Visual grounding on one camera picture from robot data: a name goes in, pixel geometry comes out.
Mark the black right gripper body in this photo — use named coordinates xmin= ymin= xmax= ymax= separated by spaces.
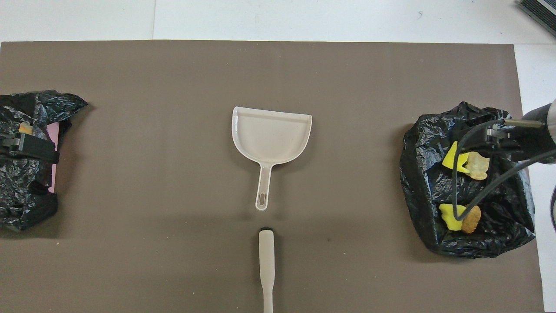
xmin=513 ymin=104 xmax=556 ymax=165

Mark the pale beige sponge chunk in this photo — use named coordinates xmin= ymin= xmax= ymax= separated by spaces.
xmin=466 ymin=151 xmax=490 ymax=181

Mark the yellow sponge chunk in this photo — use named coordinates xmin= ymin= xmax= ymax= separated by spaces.
xmin=442 ymin=141 xmax=470 ymax=174
xmin=439 ymin=203 xmax=467 ymax=231

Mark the brown fried nugget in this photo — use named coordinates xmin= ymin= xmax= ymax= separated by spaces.
xmin=461 ymin=205 xmax=482 ymax=234

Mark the beige plastic dustpan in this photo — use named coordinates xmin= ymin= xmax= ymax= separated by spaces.
xmin=232 ymin=106 xmax=313 ymax=211

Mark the beige brush with black bristles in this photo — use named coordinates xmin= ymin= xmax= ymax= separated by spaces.
xmin=258 ymin=227 xmax=275 ymax=313

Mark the pink plastic bin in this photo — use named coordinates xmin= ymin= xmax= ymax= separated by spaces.
xmin=46 ymin=122 xmax=60 ymax=193

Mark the black bag over pink bin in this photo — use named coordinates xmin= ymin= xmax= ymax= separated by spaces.
xmin=0 ymin=90 xmax=89 ymax=231

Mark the black trash bag bin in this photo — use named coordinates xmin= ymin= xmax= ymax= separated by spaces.
xmin=400 ymin=101 xmax=536 ymax=259

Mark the black ribbed device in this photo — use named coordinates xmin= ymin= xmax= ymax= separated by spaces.
xmin=518 ymin=0 xmax=556 ymax=37

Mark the brown table mat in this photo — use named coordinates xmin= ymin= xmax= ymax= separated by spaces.
xmin=0 ymin=40 xmax=544 ymax=313

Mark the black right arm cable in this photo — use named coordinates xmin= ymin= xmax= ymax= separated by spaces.
xmin=452 ymin=118 xmax=556 ymax=220

